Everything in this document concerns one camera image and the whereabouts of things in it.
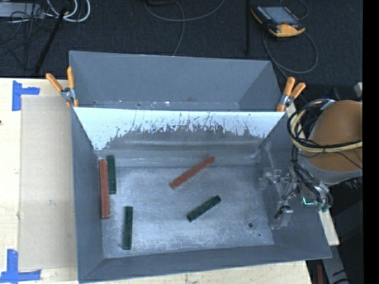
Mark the dark green flat block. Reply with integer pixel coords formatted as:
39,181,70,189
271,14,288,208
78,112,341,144
121,206,134,251
106,155,117,195
186,195,222,223

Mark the red-brown flat block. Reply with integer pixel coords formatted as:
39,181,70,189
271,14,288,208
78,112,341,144
98,158,111,220
169,155,216,190

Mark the grey metal bin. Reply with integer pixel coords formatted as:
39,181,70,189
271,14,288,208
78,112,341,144
68,50,333,283

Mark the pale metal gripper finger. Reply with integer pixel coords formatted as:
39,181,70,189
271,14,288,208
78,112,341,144
269,205,294,231
259,166,284,191

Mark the pale wood flat board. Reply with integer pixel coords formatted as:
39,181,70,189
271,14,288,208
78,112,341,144
17,95,78,272

